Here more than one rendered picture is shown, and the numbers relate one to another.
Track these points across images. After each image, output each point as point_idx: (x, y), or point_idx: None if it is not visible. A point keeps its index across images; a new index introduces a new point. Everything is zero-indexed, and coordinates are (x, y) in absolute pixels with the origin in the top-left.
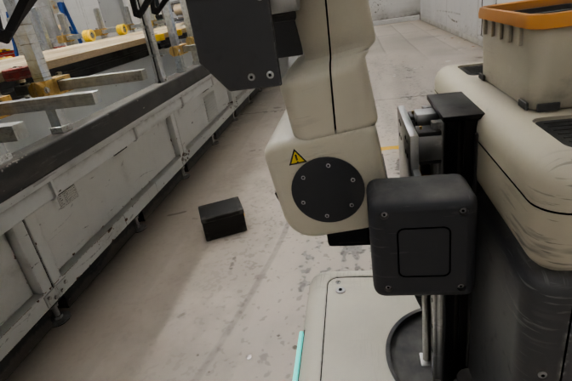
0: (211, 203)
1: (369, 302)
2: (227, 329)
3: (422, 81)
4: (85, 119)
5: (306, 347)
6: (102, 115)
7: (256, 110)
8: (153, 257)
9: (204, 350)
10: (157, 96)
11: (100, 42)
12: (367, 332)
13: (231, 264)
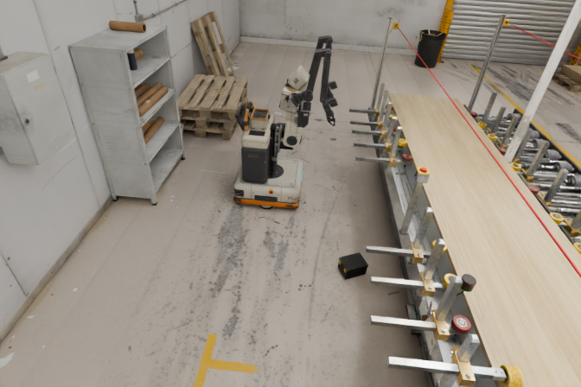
0: (360, 266)
1: (284, 180)
2: (328, 218)
3: None
4: (391, 180)
5: (299, 175)
6: (386, 183)
7: None
8: (380, 255)
9: (333, 213)
10: (392, 219)
11: (515, 265)
12: (286, 175)
13: (338, 245)
